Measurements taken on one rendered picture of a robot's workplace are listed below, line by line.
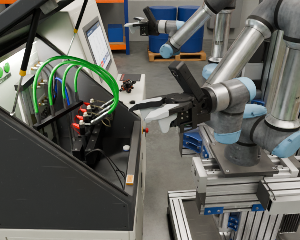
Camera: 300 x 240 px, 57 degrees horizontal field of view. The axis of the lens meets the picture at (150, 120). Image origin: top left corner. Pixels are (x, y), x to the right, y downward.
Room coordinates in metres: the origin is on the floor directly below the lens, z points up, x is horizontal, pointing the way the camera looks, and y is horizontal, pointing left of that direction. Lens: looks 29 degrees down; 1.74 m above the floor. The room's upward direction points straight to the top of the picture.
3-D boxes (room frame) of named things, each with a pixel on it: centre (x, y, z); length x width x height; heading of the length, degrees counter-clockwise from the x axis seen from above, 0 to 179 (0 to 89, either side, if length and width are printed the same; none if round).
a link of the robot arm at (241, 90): (0.72, -0.24, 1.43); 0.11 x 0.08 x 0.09; 121
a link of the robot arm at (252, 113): (0.97, -0.40, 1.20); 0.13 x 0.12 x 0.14; 31
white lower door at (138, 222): (1.13, 0.07, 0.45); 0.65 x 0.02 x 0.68; 179
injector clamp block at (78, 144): (1.26, 0.32, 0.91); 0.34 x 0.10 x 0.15; 179
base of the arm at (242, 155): (0.97, -0.39, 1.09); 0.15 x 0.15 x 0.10
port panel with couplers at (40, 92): (1.38, 0.58, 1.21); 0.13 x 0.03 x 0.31; 179
